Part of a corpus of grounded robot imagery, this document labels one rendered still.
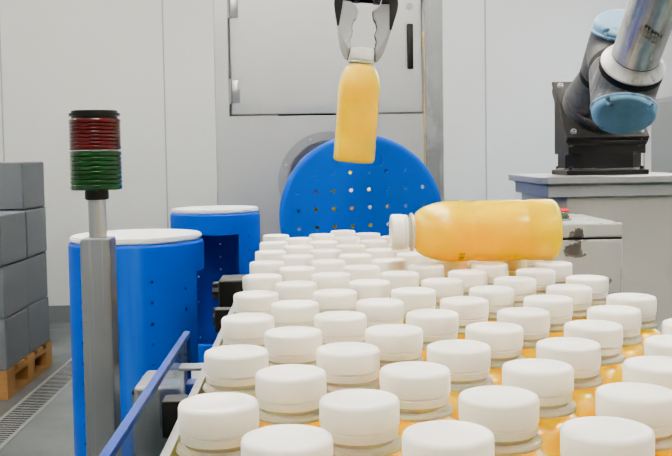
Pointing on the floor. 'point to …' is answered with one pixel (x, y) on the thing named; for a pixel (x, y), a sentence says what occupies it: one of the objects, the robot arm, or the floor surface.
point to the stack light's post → (100, 341)
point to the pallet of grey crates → (23, 277)
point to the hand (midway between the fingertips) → (362, 52)
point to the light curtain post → (433, 90)
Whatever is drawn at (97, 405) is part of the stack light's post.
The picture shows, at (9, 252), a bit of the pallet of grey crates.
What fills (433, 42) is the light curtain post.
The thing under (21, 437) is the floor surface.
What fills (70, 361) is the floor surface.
